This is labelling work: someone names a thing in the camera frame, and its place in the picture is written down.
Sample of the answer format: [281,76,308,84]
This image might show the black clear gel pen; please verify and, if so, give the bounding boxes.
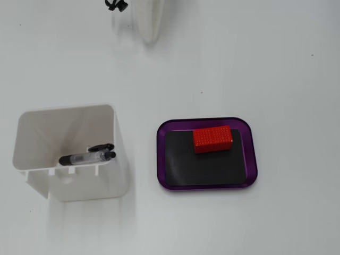
[58,142,117,167]

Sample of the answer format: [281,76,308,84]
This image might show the purple metal tray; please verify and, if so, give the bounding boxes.
[156,116,258,192]

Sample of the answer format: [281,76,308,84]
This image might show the white movable gripper finger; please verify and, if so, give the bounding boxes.
[134,0,167,45]

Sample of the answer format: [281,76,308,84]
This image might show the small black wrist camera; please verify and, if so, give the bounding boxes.
[105,0,130,13]

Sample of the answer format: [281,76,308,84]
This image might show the black tray mat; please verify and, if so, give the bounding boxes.
[164,129,247,186]

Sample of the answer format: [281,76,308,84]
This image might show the white square pen holder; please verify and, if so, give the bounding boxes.
[12,103,130,203]

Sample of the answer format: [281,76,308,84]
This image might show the red studded block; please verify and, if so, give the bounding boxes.
[192,125,234,154]

